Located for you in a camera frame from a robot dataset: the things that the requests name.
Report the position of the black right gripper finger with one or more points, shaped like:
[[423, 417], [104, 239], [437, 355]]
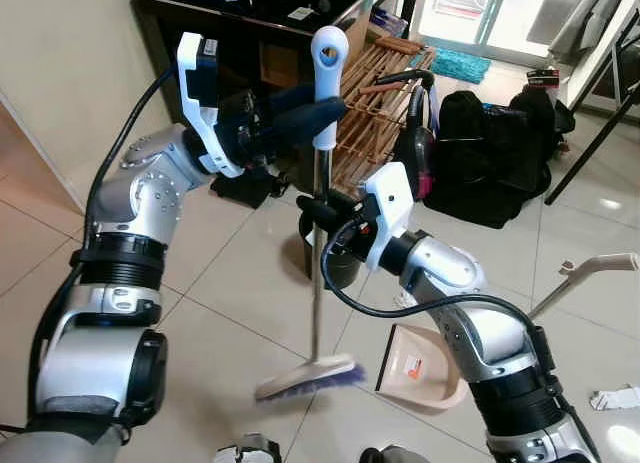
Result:
[[318, 214]]

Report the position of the black wrapped left gripper finger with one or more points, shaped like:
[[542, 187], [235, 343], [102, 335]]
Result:
[[305, 118]]

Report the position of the broom with blue bristles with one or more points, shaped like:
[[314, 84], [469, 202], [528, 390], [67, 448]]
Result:
[[300, 378]]

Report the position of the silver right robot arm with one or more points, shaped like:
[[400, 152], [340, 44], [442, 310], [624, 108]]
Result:
[[500, 348]]

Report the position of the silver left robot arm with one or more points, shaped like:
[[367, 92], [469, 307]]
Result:
[[140, 198]]

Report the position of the black floor stand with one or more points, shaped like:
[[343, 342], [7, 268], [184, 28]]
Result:
[[245, 188]]

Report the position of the black round waste bin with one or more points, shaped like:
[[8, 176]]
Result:
[[340, 268]]

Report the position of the wooden slatted rack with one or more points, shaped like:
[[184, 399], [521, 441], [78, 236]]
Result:
[[375, 113]]

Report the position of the brown cardboard sheet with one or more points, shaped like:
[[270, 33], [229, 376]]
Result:
[[352, 38]]

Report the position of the black and pink vacuum cleaner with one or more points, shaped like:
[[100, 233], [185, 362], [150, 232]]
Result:
[[420, 153]]

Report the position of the white paper label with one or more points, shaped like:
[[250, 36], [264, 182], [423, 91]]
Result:
[[301, 13]]

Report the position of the blue printed box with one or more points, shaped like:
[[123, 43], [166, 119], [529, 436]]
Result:
[[390, 23]]

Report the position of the glossy black cabinet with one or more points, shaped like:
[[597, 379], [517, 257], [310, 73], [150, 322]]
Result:
[[155, 33]]

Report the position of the large black bag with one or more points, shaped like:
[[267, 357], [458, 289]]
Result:
[[490, 163]]

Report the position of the teal shaggy mat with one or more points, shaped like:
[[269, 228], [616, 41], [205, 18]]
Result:
[[465, 65]]

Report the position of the glass sliding door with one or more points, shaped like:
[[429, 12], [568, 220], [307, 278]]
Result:
[[470, 8]]

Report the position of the table with black legs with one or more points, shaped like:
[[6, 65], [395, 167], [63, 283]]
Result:
[[593, 146]]

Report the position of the small black bag with tag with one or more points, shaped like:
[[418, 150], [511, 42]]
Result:
[[545, 113]]

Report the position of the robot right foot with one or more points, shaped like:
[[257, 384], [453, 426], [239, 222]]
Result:
[[395, 456]]

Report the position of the grey curtain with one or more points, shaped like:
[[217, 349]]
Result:
[[575, 13]]

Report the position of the crumpled white paper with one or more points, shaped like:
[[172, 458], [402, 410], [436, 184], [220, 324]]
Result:
[[615, 398]]

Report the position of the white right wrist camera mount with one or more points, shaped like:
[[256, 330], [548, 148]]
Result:
[[388, 198]]

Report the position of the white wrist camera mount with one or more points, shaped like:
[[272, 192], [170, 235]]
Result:
[[388, 198], [195, 83]]

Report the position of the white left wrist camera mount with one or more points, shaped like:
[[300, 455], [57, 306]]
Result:
[[195, 83]]

